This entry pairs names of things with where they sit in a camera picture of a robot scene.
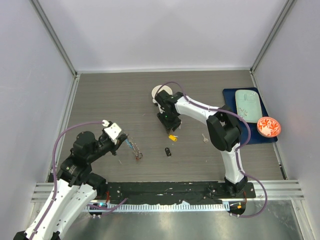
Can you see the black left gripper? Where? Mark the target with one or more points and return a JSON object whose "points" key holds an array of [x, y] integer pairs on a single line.
{"points": [[119, 140]]}

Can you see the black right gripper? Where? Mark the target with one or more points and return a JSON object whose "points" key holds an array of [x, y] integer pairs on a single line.
{"points": [[168, 126]]}

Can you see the yellow tag key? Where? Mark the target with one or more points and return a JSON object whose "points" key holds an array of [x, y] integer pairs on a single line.
{"points": [[173, 137]]}

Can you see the black tag key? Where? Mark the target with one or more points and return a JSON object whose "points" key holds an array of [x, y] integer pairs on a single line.
{"points": [[168, 152]]}

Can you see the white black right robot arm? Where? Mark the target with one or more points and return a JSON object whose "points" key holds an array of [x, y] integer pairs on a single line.
{"points": [[223, 128]]}

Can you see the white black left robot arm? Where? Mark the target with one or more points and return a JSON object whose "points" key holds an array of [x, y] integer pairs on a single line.
{"points": [[74, 188]]}

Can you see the red bowl white inside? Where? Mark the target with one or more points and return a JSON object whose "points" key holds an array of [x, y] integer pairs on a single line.
{"points": [[157, 89]]}

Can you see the plain silver loose key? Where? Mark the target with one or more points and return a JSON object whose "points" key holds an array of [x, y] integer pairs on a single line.
{"points": [[205, 140]]}

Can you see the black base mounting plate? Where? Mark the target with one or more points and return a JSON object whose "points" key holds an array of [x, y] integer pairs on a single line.
{"points": [[174, 192]]}

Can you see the pale green rectangular plate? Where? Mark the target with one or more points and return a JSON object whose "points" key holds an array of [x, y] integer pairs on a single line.
{"points": [[248, 105]]}

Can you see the orange white patterned bowl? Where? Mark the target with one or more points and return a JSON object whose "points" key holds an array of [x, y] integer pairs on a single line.
{"points": [[268, 127]]}

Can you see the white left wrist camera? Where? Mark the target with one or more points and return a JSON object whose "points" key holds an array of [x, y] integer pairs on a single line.
{"points": [[112, 130]]}

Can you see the perforated cable duct strip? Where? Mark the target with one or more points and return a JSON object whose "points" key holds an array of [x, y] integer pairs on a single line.
{"points": [[183, 207]]}

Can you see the aluminium frame rail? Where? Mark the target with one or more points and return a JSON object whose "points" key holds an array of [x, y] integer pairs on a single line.
{"points": [[53, 35]]}

